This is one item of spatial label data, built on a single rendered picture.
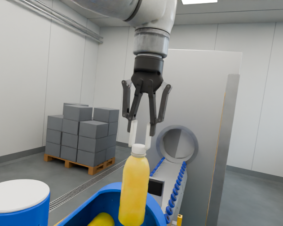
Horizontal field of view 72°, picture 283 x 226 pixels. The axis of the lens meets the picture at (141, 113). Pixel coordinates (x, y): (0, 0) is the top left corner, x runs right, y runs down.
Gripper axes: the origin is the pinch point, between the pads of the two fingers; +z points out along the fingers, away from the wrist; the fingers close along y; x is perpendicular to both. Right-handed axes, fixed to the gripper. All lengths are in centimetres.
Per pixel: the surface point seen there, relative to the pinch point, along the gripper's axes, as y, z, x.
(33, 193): 52, 39, -18
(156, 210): -5.5, 23.6, -7.3
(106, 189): 10.5, 20.2, -5.1
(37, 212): 45, 43, -14
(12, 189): 63, 39, -17
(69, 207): 130, 142, -158
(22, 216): 47, 42, -9
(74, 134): 207, 76, -263
